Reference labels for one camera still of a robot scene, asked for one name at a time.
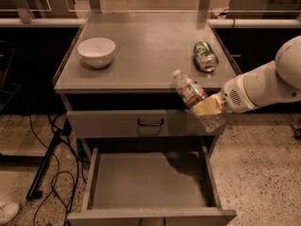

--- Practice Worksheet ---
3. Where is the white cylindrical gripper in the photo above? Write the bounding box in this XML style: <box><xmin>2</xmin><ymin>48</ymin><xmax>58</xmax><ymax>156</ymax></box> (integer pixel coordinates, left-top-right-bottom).
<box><xmin>193</xmin><ymin>74</ymin><xmax>257</xmax><ymax>116</ymax></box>

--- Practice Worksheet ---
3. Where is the clear plastic water bottle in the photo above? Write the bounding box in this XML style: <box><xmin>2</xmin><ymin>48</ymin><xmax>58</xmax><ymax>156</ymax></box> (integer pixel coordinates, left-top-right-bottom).
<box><xmin>172</xmin><ymin>70</ymin><xmax>226</xmax><ymax>133</ymax></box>

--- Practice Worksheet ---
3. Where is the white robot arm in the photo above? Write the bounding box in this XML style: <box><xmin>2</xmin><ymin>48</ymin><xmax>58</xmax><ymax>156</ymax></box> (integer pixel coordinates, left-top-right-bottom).
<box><xmin>193</xmin><ymin>36</ymin><xmax>301</xmax><ymax>116</ymax></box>

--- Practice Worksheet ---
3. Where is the grey metal drawer cabinet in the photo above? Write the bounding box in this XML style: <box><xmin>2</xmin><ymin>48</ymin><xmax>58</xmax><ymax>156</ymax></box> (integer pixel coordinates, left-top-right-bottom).
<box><xmin>52</xmin><ymin>10</ymin><xmax>246</xmax><ymax>226</ymax></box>

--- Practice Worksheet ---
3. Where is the open middle drawer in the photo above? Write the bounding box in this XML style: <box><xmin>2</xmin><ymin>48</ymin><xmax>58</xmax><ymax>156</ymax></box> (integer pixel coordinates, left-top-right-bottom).
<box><xmin>68</xmin><ymin>146</ymin><xmax>236</xmax><ymax>226</ymax></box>

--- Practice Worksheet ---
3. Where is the closed top drawer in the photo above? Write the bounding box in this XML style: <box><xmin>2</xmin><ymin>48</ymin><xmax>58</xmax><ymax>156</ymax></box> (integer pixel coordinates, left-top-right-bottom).
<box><xmin>67</xmin><ymin>110</ymin><xmax>227</xmax><ymax>138</ymax></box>

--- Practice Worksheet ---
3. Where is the green soda can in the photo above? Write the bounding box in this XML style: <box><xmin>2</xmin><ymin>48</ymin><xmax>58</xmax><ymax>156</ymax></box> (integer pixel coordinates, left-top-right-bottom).
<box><xmin>194</xmin><ymin>41</ymin><xmax>219</xmax><ymax>73</ymax></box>

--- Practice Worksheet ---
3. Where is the white ceramic bowl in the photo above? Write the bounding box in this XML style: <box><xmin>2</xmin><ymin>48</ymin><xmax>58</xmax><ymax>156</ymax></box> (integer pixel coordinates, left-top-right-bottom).
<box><xmin>77</xmin><ymin>38</ymin><xmax>116</xmax><ymax>69</ymax></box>

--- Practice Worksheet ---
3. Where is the black metal stand leg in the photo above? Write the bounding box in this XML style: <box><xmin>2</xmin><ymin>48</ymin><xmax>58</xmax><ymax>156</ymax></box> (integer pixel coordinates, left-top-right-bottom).
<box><xmin>25</xmin><ymin>121</ymin><xmax>64</xmax><ymax>202</ymax></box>

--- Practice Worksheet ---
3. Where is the white shoe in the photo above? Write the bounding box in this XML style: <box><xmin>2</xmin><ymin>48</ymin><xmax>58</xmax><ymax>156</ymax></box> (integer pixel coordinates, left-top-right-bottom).
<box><xmin>0</xmin><ymin>202</ymin><xmax>20</xmax><ymax>226</ymax></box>

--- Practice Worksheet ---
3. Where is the black drawer handle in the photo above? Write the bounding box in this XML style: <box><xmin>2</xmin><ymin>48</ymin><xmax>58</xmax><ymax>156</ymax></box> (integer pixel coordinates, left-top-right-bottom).
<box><xmin>137</xmin><ymin>119</ymin><xmax>165</xmax><ymax>127</ymax></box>

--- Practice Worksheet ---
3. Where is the white counter rail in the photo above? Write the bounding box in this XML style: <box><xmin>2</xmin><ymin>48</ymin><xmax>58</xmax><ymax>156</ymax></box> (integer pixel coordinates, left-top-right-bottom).
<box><xmin>0</xmin><ymin>18</ymin><xmax>301</xmax><ymax>28</ymax></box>

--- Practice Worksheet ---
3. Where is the black floor cable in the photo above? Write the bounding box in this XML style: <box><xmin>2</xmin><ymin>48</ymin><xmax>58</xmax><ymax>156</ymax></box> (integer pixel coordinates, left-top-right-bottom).
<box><xmin>28</xmin><ymin>113</ymin><xmax>89</xmax><ymax>226</ymax></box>

